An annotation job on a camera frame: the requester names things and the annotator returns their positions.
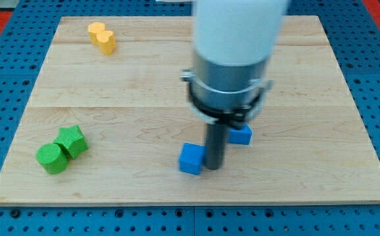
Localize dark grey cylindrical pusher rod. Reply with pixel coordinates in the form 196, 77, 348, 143
205, 124, 229, 170

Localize blue triangle block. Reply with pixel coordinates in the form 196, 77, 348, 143
228, 125, 253, 145

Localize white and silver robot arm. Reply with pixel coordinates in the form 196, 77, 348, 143
181, 0, 290, 170

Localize blue cube block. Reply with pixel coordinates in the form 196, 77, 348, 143
179, 143, 205, 175

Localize light wooden board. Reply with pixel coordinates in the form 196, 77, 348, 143
0, 16, 380, 207

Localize yellow heart block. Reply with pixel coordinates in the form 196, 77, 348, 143
96, 30, 116, 55

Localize green star block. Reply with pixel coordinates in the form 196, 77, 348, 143
53, 125, 89, 159

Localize yellow hexagon block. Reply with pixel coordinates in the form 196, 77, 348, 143
87, 22, 106, 46

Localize green cylinder block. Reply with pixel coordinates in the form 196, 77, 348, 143
36, 143, 68, 174

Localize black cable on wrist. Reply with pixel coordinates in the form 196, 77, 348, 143
187, 83, 264, 129

